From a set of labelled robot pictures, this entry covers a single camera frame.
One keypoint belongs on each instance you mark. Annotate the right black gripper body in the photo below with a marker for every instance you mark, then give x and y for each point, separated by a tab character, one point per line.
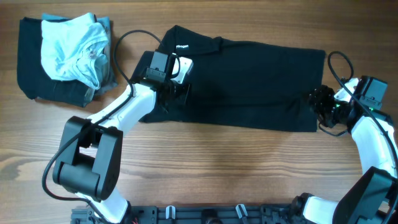
328	110

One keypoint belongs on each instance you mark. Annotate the black folded garment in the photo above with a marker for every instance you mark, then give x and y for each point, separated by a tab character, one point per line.
31	77

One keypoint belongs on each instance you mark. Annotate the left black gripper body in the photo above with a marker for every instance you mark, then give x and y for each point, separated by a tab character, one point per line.
178	92

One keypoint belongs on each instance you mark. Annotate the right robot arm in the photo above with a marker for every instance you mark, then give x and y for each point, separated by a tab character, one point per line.
373	199

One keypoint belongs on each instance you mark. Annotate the light blue crumpled garment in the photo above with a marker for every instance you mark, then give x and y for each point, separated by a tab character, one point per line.
71	49

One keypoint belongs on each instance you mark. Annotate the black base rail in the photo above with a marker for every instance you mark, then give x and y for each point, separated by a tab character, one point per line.
264	214

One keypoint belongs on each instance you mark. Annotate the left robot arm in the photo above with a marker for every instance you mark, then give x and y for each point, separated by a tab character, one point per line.
88	161

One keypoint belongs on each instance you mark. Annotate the black polo shirt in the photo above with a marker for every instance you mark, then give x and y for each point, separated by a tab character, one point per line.
242	83

